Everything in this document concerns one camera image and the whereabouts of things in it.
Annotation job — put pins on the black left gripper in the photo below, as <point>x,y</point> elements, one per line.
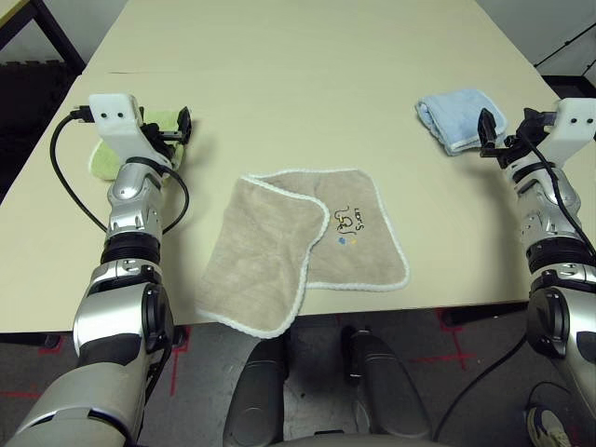
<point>151,135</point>

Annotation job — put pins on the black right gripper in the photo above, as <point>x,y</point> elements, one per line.
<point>514,149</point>

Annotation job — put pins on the beige towel with white trim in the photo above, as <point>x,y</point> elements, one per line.
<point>261,242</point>

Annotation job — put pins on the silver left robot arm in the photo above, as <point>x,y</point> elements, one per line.
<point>121,316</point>

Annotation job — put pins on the light blue folded towel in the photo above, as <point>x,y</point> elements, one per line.
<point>458,116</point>

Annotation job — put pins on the green folded towel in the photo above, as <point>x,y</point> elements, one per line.
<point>103,163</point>

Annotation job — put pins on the black foam floor mat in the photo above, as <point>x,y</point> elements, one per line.
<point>23,116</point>

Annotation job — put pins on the black table foot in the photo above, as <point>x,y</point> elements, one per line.
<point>465,314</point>
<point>182,336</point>

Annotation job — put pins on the grey robot left leg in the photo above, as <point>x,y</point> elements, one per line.
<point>256,396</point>

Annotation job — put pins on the grey robot leg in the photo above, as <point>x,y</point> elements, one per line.
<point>391,386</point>
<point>256,396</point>

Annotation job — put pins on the grey robot right leg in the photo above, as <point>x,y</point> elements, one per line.
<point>391,386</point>

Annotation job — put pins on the white and yellow sneaker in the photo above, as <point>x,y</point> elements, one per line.
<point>547,428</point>

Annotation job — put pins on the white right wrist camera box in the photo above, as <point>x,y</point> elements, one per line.
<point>575,123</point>

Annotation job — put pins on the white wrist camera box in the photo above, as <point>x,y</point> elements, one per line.
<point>575,123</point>
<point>114,118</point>

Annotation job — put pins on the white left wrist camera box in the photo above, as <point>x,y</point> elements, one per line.
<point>114,118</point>

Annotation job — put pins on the black metal table frame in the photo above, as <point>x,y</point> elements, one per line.
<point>65,42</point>

